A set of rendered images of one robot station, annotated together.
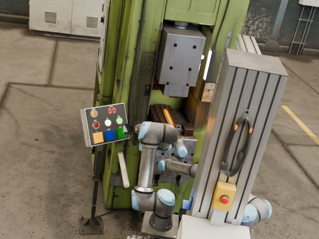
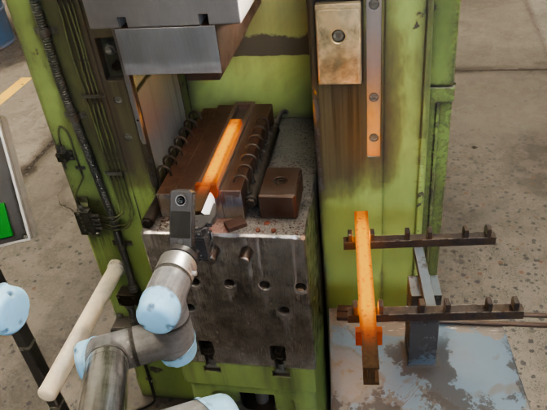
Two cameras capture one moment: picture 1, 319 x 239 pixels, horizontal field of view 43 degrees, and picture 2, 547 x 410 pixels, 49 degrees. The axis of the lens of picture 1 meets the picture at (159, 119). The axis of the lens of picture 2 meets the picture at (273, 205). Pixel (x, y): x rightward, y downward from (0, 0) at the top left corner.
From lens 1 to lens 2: 233 cm
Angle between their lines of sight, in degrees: 26
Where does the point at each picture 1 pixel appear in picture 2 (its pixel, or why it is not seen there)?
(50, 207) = (16, 380)
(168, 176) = (243, 348)
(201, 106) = (330, 106)
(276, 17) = not seen: outside the picture
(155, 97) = (229, 83)
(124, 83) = (24, 41)
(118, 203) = (169, 385)
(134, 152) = not seen: hidden behind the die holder
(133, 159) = not seen: hidden behind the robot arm
